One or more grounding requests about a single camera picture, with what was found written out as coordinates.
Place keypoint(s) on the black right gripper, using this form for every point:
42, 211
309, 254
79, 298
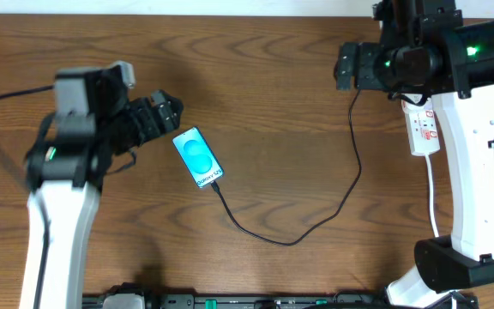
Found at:
368, 56

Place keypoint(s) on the blue screen smartphone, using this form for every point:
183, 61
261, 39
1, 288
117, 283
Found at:
198, 157

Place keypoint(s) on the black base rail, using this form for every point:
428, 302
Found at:
130, 295

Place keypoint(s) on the white power strip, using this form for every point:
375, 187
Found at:
421, 128

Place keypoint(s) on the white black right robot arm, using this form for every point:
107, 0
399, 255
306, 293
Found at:
462, 96

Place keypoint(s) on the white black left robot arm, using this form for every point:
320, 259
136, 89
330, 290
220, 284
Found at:
94, 121

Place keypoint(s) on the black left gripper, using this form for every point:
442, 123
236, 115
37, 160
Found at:
142, 118

